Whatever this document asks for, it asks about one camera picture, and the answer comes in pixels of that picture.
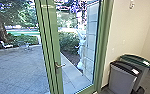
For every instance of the white garden statue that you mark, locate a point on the white garden statue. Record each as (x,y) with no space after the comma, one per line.
(79,50)

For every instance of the long green hedge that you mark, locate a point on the long green hedge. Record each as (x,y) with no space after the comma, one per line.
(24,40)

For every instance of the green shrub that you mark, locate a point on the green shrub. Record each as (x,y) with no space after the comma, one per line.
(69,41)

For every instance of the grey trash bin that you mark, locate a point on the grey trash bin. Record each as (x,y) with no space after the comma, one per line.
(122,78)

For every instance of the white wall sensor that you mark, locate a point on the white wall sensor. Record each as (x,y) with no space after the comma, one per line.
(131,4)

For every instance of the small garden chair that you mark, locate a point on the small garden chair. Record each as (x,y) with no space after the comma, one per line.
(26,46)

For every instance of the green lidded trash bin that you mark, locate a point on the green lidded trash bin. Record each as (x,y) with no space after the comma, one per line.
(141,63)

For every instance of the white garden bench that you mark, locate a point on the white garden bench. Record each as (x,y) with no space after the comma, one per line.
(6,45)

